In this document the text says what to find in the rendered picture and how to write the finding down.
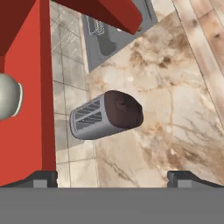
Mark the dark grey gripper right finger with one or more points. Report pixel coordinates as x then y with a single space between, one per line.
181 178

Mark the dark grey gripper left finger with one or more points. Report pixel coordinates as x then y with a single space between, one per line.
43 178

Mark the red cabinet door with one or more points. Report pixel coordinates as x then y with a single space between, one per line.
26 116

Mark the round grey cabinet knob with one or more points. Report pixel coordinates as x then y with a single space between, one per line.
8 96

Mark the grey sink basin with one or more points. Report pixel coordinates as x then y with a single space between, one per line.
116 38

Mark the grey and brown toaster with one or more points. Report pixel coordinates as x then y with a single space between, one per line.
108 115

